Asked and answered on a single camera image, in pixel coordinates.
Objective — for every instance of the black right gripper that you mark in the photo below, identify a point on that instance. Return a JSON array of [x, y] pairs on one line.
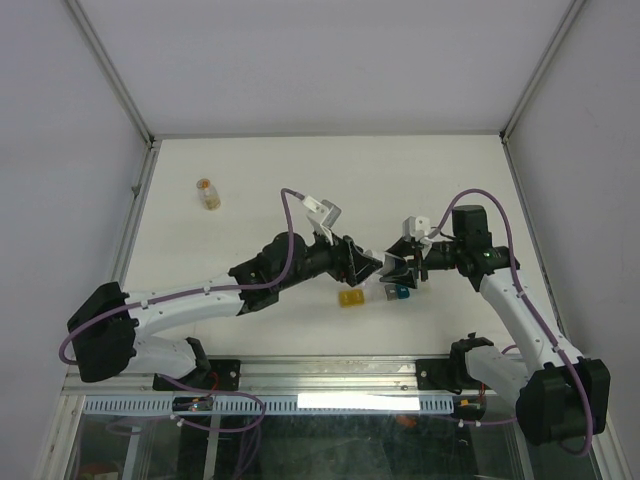
[[406, 278]]

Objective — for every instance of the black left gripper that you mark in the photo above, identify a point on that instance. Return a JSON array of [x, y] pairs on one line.
[[360, 266]]

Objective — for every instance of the weekly pill organizer strip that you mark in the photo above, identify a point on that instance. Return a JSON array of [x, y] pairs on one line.
[[372, 292]]

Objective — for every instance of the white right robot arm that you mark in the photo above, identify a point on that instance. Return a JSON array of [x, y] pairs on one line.
[[557, 393]]

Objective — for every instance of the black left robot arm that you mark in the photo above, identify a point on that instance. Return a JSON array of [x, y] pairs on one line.
[[115, 332]]

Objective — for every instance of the clear glass bottle orange cap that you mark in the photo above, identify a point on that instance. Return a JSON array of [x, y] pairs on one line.
[[208, 194]]

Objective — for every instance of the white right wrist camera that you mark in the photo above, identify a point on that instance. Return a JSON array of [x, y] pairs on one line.
[[416, 228]]

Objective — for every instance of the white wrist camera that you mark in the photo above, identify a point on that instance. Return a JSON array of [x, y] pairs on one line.
[[322, 215], [416, 228]]

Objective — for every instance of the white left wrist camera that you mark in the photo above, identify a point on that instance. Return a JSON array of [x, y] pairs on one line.
[[322, 215]]

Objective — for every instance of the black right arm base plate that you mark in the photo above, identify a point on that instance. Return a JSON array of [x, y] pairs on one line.
[[446, 374]]

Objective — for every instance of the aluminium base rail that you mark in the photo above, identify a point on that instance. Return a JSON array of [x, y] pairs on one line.
[[288, 375]]

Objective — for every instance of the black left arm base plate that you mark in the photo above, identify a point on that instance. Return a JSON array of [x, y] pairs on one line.
[[210, 375]]

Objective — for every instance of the white slotted cable duct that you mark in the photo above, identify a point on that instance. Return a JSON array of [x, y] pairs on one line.
[[305, 403]]

